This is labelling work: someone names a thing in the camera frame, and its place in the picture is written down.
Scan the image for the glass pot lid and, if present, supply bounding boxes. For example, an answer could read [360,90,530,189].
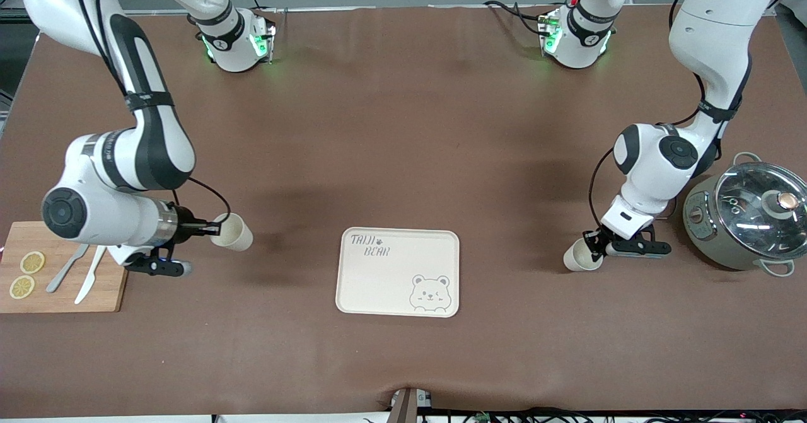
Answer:
[716,161,807,252]

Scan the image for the white plastic knife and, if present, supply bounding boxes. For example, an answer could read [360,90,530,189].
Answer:
[74,245,108,305]

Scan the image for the black left base cable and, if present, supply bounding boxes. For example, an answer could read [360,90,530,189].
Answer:
[483,0,557,37]

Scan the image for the grey-green electric cooking pot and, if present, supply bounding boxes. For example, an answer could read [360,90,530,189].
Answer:
[683,152,807,277]

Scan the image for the wooden cutting board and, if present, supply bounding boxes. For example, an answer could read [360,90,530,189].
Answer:
[0,221,130,314]

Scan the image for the white tray with bear print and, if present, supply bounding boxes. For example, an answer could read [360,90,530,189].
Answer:
[335,227,460,318]

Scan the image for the white plastic cup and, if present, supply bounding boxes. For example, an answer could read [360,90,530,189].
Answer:
[211,212,254,252]
[563,237,605,272]

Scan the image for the grey plastic knife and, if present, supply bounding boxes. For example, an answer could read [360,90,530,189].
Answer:
[46,243,90,294]

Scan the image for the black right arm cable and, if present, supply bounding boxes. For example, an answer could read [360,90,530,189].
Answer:
[69,0,233,222]

